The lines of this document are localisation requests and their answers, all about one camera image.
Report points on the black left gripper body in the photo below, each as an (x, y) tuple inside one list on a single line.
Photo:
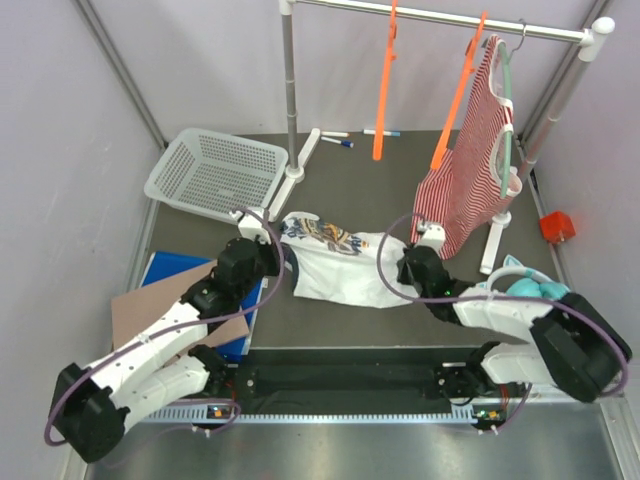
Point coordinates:
[(267, 263)]

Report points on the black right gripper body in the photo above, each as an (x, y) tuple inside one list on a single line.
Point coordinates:
[(405, 276)]

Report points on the white printed tank top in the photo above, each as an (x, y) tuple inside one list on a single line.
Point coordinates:
[(331, 264)]

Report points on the orange hanger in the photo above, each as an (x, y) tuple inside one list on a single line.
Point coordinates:
[(389, 57), (467, 71)]

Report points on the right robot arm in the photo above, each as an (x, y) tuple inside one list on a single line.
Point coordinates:
[(564, 341)]

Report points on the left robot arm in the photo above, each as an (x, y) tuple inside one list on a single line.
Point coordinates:
[(94, 406)]

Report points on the red striped tank top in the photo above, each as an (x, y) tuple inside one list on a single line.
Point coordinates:
[(464, 193)]

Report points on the green hanger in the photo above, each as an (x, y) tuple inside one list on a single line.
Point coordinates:
[(504, 61)]

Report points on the white perforated plastic basket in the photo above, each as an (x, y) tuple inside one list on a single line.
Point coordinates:
[(208, 173)]

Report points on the teal cat ear headphones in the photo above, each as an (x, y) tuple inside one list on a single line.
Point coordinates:
[(530, 282)]

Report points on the white marker blue tip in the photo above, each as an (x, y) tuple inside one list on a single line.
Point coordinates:
[(387, 133)]

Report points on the brown cardboard sheet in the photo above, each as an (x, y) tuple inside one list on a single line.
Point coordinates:
[(136, 310)]

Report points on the red cube block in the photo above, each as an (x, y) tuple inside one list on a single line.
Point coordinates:
[(557, 227)]

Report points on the white marker orange cap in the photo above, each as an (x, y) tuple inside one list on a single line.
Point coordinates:
[(334, 134)]

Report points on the white marker blue cap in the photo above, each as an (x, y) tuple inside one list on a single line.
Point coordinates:
[(337, 141)]

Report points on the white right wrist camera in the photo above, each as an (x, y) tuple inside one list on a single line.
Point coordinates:
[(430, 235)]

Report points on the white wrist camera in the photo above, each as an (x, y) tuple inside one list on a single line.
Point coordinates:
[(430, 235), (250, 223)]

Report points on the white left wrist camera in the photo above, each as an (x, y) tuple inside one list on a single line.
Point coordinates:
[(250, 223)]

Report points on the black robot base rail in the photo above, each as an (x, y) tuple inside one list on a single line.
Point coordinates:
[(359, 380)]

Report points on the grey slotted cable duct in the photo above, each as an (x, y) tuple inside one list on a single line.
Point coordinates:
[(213, 414)]

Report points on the grey aluminium frame post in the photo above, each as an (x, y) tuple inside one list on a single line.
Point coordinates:
[(92, 19)]

